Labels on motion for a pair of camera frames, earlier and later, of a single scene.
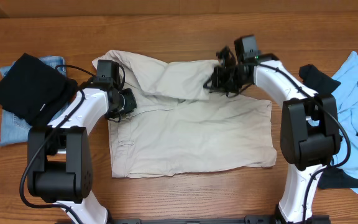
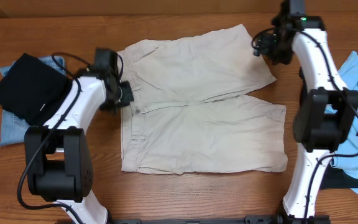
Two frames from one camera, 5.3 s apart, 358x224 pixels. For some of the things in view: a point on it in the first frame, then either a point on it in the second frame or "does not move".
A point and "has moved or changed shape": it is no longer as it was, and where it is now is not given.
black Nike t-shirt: x=319 y=83 does not move
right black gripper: x=217 y=83 → x=261 y=49
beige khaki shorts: x=178 y=125 has moved or changed shape
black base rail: x=248 y=219 does not move
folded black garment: x=34 y=91 does not move
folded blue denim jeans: x=15 y=129 does not move
